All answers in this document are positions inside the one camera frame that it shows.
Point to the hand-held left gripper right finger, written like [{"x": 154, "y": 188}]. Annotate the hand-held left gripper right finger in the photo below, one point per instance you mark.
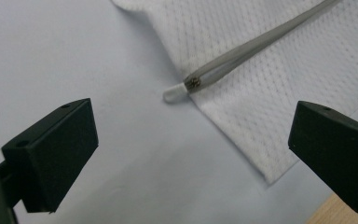
[{"x": 335, "y": 149}]

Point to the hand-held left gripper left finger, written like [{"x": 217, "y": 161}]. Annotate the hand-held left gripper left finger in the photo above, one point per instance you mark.
[{"x": 56, "y": 152}]

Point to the white mesh laundry bag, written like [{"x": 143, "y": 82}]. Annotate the white mesh laundry bag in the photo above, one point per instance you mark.
[{"x": 276, "y": 77}]

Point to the wooden table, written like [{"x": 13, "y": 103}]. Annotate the wooden table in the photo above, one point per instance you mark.
[{"x": 338, "y": 214}]

